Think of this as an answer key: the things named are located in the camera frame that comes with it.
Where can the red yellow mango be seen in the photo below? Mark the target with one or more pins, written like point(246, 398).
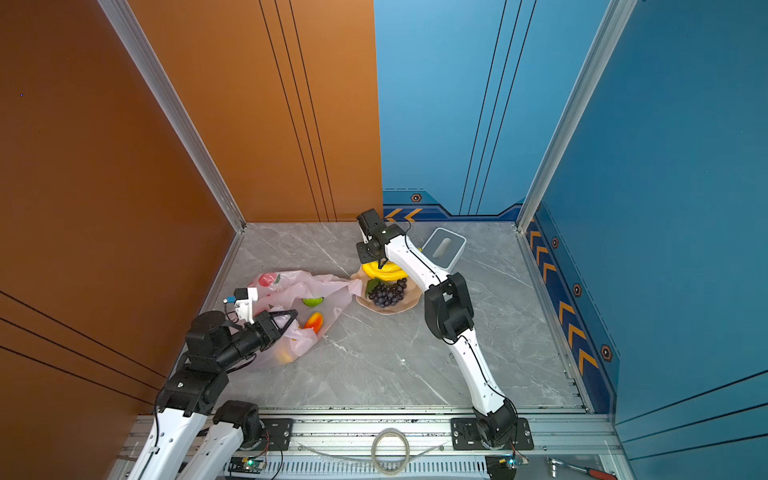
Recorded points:
point(315, 322)

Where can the right green circuit board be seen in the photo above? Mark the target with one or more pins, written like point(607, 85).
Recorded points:
point(505, 467)

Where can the aluminium corner post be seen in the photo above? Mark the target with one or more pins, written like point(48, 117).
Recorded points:
point(126, 25)
point(608, 34)

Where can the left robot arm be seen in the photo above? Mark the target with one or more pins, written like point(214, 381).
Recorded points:
point(191, 436)

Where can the yellow banana bunch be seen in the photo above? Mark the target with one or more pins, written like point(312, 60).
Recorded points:
point(388, 272)

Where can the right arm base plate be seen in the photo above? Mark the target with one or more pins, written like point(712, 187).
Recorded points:
point(465, 436)

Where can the red handled screwdriver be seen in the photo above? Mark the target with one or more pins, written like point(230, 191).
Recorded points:
point(555, 465)

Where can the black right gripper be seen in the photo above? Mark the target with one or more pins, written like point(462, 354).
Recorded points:
point(364, 257)

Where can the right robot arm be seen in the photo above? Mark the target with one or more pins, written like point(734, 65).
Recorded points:
point(449, 315)

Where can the aluminium corner post right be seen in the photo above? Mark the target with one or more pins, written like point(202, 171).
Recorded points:
point(608, 34)

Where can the aluminium corner post left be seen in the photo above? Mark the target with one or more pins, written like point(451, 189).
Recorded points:
point(126, 25)

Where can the white grey tissue box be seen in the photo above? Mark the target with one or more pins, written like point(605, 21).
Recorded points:
point(444, 248)

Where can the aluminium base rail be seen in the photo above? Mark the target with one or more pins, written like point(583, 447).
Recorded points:
point(413, 444)

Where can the wooden fruit plate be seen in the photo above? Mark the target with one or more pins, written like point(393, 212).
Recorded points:
point(411, 298)

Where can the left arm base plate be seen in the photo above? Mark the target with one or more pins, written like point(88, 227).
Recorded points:
point(276, 434)

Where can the left green circuit board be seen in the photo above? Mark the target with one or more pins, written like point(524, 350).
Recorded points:
point(247, 465)

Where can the pink printed plastic bag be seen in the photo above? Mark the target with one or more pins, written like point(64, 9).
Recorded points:
point(283, 291)

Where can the green circuit board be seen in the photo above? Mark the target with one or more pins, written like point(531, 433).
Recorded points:
point(505, 467)
point(247, 465)

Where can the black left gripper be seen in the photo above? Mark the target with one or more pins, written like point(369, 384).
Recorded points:
point(268, 327)

